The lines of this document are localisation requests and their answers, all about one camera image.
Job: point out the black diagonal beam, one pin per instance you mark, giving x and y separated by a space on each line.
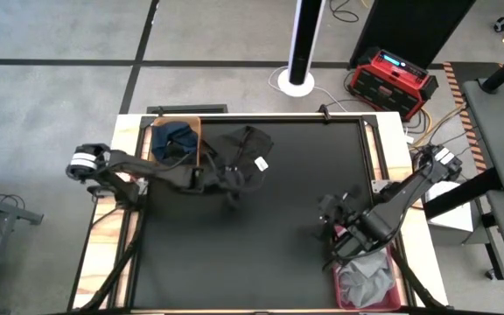
462 194

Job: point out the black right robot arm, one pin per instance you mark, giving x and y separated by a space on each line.
403 197

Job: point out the white black pole stand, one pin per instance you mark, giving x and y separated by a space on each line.
304 44

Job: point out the white box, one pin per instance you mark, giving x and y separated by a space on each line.
453 210

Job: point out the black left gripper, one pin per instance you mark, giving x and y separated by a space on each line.
212 179

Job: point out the red black power station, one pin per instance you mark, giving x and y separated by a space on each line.
387 94

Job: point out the black partition panel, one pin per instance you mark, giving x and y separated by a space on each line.
409 30

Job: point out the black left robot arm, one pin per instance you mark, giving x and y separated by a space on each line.
147 168

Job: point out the black flat floor bar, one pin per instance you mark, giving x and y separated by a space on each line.
191 108

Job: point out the black clamp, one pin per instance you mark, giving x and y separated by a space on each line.
160 110
324 111

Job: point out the grey metal stand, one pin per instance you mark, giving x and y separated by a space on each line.
20 213

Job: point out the black table mat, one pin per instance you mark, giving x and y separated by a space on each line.
226 254

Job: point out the black caster wheel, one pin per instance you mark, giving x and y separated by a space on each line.
501 24

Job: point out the black metal table frame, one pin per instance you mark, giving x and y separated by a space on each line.
417 280

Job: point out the pink plastic basket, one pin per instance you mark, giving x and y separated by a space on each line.
340 297

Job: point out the grey towel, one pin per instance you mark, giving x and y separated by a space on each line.
366 282

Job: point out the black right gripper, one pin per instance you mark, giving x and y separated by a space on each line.
347 212

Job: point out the navy blue towel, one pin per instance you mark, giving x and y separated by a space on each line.
173 135

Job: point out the wooden bin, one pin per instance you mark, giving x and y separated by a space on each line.
161 121

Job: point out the orange black striped floor strip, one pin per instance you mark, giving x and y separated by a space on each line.
457 89

